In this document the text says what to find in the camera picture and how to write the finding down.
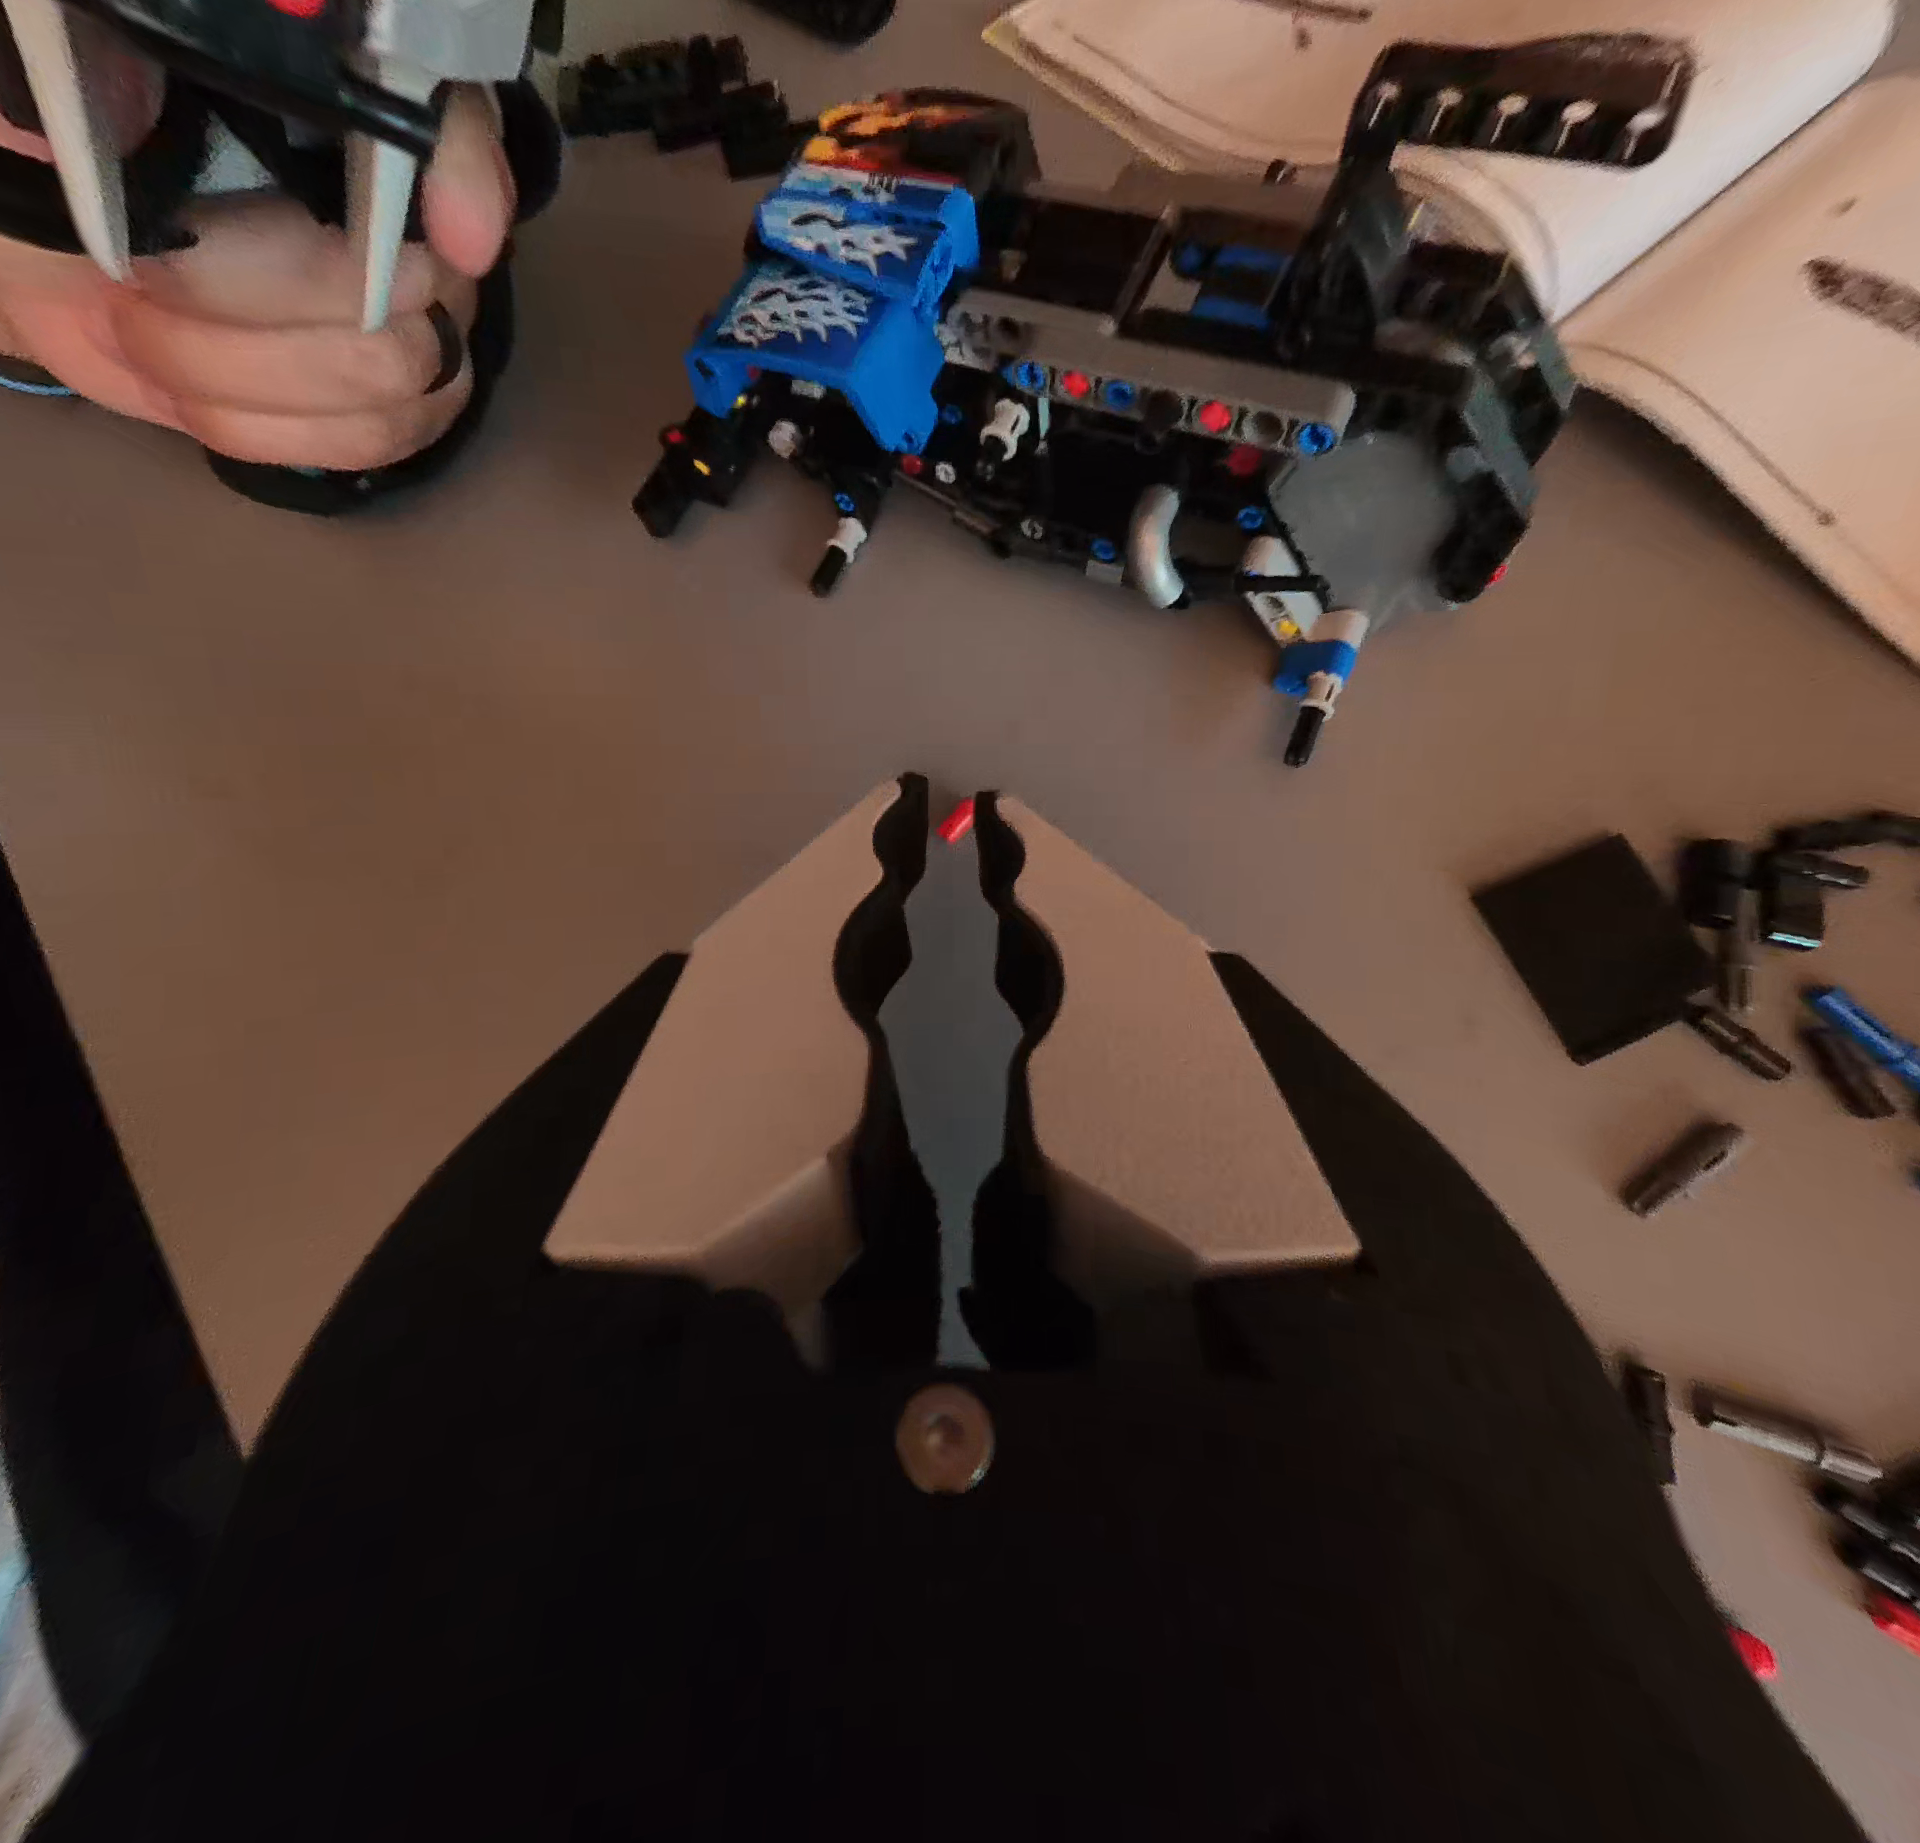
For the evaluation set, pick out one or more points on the black lego brick cluster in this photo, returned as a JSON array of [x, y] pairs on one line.
[[675, 95]]

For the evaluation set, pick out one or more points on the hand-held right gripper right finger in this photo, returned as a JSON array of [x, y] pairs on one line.
[[1184, 1107]]

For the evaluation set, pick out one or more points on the lego instruction booklet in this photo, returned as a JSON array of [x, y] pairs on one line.
[[1725, 297]]

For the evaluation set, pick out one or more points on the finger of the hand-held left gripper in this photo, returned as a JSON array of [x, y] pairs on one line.
[[450, 7], [74, 133]]

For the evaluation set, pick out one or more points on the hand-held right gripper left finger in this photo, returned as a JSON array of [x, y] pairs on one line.
[[722, 1093]]

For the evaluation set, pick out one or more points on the blue black lego truck model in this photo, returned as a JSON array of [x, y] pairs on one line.
[[1081, 372]]

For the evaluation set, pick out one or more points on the person's left hand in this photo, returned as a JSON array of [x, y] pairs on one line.
[[224, 358]]

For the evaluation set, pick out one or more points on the scattered small lego pieces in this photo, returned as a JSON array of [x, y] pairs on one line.
[[1785, 882]]

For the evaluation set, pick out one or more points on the black square lego plate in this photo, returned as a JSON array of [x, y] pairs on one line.
[[1597, 942]]

